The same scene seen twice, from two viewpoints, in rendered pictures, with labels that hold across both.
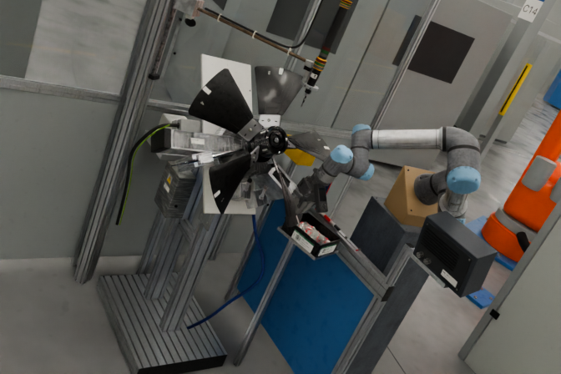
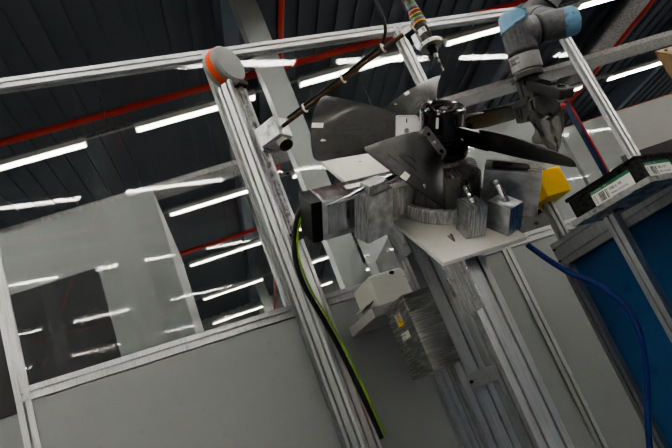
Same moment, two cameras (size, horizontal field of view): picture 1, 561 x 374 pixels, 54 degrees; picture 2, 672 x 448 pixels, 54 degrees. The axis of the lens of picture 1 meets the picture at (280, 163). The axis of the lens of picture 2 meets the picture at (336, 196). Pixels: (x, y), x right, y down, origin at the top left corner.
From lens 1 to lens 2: 146 cm
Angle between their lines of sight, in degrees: 44
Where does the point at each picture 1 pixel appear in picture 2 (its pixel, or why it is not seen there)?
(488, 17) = not seen: outside the picture
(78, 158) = (293, 420)
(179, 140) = (329, 192)
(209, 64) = (337, 163)
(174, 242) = (492, 423)
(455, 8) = (652, 120)
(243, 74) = not seen: hidden behind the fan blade
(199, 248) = (507, 358)
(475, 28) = not seen: outside the picture
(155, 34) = (265, 189)
